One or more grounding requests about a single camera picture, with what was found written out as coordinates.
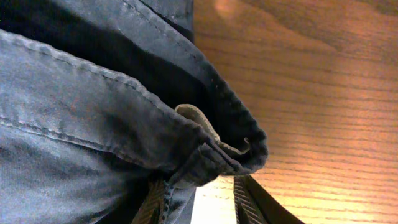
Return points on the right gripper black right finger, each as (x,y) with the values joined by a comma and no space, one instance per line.
(254,205)

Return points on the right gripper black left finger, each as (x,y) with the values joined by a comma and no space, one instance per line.
(151,211)

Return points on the dark blue shorts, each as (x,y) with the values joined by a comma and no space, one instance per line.
(101,97)

